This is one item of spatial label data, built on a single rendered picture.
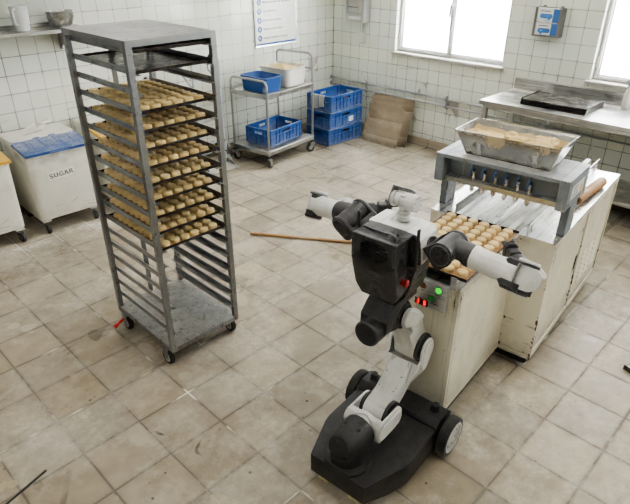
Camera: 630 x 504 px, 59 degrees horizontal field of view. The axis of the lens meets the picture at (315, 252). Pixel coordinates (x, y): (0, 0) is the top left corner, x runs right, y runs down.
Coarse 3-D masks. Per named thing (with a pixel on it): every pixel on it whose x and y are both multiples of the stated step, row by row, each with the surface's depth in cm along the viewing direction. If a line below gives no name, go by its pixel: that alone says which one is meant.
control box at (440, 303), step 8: (424, 280) 256; (432, 280) 255; (424, 288) 257; (432, 288) 254; (440, 288) 251; (448, 288) 250; (416, 296) 262; (424, 296) 259; (440, 296) 253; (448, 296) 253; (424, 304) 261; (432, 304) 258; (440, 304) 255; (440, 312) 257
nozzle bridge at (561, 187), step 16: (448, 160) 312; (464, 160) 299; (480, 160) 296; (496, 160) 296; (448, 176) 313; (464, 176) 312; (480, 176) 306; (512, 176) 295; (528, 176) 280; (544, 176) 276; (560, 176) 276; (576, 176) 276; (448, 192) 328; (496, 192) 298; (512, 192) 293; (544, 192) 287; (560, 192) 273; (576, 192) 284; (560, 208) 276; (560, 224) 290
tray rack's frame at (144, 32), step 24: (96, 24) 288; (120, 24) 289; (144, 24) 289; (168, 24) 289; (72, 48) 284; (72, 72) 288; (96, 168) 315; (96, 192) 320; (120, 288) 354; (168, 288) 377; (192, 288) 377; (120, 312) 358; (144, 312) 352; (192, 312) 352; (216, 312) 352; (192, 336) 331; (168, 360) 329
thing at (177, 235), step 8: (112, 216) 331; (120, 216) 326; (128, 224) 318; (136, 224) 317; (192, 224) 319; (200, 224) 317; (208, 224) 317; (216, 224) 317; (144, 232) 308; (168, 232) 312; (176, 232) 308; (184, 232) 312; (192, 232) 308; (200, 232) 312; (160, 240) 300; (168, 240) 300; (176, 240) 300
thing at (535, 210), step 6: (582, 162) 374; (588, 162) 376; (540, 204) 314; (528, 210) 307; (534, 210) 307; (540, 210) 317; (522, 216) 301; (528, 216) 301; (534, 216) 311; (516, 222) 294; (522, 222) 296; (528, 222) 305; (510, 228) 288; (516, 228) 291; (522, 228) 300; (456, 282) 244; (462, 282) 250; (450, 288) 248; (456, 288) 247
